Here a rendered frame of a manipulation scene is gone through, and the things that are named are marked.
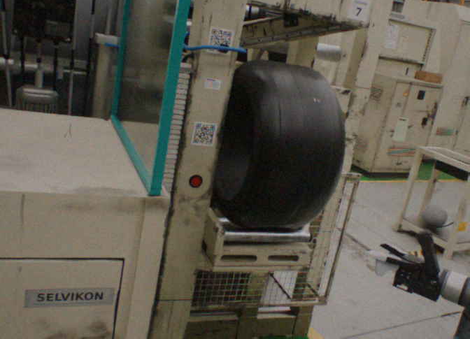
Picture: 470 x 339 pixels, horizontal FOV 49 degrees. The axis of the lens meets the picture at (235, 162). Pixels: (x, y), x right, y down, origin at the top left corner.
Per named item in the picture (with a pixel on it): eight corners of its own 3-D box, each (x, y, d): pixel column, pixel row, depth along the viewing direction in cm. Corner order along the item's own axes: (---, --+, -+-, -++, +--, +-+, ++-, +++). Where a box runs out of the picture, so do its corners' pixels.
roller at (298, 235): (217, 243, 168) (220, 231, 167) (213, 237, 172) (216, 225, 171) (310, 244, 182) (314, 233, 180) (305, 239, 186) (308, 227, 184)
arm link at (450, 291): (464, 279, 126) (468, 273, 133) (445, 272, 128) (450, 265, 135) (454, 307, 127) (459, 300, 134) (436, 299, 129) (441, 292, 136)
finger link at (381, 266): (362, 273, 133) (396, 281, 134) (369, 252, 132) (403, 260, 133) (359, 269, 136) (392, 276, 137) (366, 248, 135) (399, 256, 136)
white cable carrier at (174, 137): (157, 210, 167) (180, 62, 154) (154, 203, 171) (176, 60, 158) (171, 210, 169) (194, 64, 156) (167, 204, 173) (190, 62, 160)
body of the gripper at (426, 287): (389, 284, 135) (435, 304, 129) (399, 254, 134) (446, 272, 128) (396, 279, 142) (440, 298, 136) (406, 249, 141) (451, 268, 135)
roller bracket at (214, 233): (212, 256, 165) (218, 228, 162) (182, 207, 200) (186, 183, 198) (222, 256, 166) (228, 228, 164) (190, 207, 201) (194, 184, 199)
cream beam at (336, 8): (224, -1, 177) (232, -46, 173) (203, -4, 199) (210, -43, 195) (370, 29, 200) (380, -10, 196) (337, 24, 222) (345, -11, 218)
